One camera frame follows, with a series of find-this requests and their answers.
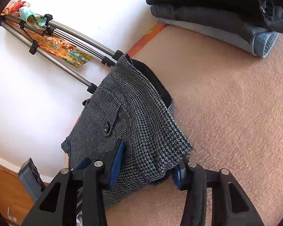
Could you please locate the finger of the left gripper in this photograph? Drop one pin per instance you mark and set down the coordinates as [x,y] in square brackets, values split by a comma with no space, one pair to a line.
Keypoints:
[83,164]

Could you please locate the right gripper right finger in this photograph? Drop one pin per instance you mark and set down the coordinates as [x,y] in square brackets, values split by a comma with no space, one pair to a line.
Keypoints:
[181,175]

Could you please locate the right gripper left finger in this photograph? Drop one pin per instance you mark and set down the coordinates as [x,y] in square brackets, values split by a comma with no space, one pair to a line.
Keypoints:
[112,161]

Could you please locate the grey houndstooth pants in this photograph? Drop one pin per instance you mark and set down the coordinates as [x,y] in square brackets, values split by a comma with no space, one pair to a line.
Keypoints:
[131,105]

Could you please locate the folded metal tripod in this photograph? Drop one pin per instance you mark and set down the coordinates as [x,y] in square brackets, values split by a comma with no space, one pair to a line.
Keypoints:
[86,44]

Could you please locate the orange floral bedsheet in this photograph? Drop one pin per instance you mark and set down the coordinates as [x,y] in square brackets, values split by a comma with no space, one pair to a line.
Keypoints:
[146,39]

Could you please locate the grey folded pants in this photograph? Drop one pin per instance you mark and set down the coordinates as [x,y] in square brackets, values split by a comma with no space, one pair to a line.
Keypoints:
[222,25]

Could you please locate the blue folded jeans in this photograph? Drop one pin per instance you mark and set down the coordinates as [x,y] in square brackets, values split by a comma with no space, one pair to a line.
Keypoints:
[263,43]

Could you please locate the orange floral scarf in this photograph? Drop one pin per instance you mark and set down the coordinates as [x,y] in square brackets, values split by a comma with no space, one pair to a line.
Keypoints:
[35,30]

